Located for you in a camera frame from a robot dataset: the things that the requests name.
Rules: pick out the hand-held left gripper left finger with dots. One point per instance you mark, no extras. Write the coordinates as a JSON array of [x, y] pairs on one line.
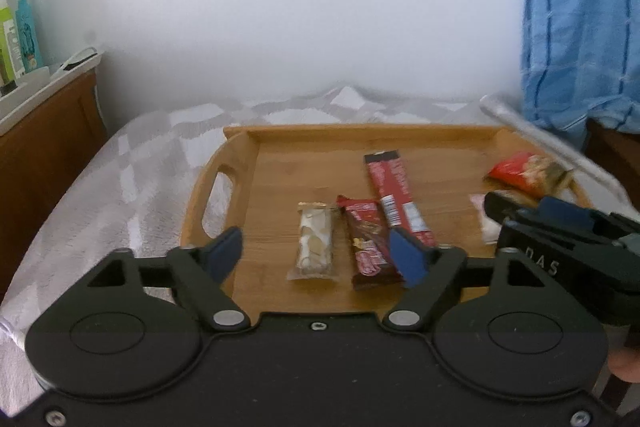
[[225, 252]]

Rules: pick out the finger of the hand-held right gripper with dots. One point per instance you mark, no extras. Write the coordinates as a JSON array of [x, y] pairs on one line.
[[565, 212], [505, 207]]

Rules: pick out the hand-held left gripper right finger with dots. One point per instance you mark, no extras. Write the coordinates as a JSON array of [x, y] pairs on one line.
[[407, 257]]

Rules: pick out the white pink snack packet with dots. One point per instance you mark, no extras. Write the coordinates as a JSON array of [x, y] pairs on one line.
[[485, 227]]

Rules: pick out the red gold snack packet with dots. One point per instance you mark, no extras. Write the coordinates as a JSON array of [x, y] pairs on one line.
[[520, 172]]

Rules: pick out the brown chocolate wafer packet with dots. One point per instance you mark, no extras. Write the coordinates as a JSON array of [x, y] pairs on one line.
[[365, 247]]

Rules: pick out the long red sachet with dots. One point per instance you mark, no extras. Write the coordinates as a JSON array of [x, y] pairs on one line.
[[395, 187]]

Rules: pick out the clear nougat packet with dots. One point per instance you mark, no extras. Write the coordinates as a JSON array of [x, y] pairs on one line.
[[312, 242]]

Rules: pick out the wooden tray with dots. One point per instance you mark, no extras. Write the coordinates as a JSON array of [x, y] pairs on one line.
[[280, 177]]

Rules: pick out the person's right hand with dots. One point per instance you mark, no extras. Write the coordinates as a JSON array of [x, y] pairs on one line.
[[627, 364]]

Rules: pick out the blue plaid cloth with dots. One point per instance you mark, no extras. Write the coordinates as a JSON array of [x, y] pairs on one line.
[[585, 17]]

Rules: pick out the wooden cabinet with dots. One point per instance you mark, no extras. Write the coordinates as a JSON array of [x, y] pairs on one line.
[[45, 167]]

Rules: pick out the green bottle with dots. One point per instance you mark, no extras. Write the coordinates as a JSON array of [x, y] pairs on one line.
[[9, 42]]

